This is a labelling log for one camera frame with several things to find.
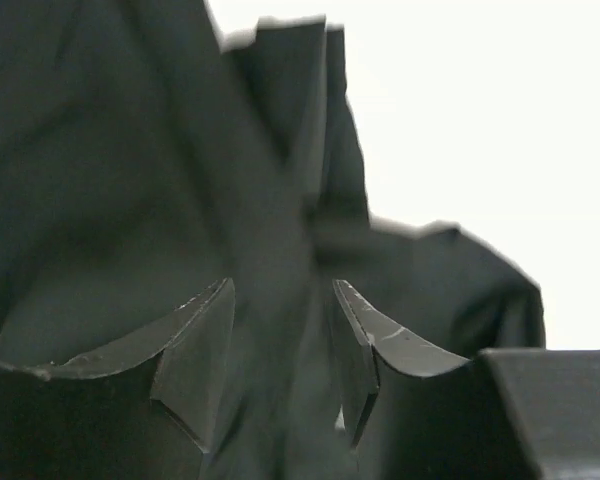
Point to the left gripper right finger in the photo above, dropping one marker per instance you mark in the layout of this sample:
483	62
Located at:
415	411

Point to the black trousers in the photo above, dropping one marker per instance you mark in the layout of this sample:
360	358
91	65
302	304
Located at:
140	164

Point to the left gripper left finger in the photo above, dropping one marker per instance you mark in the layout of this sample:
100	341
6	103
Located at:
143	406

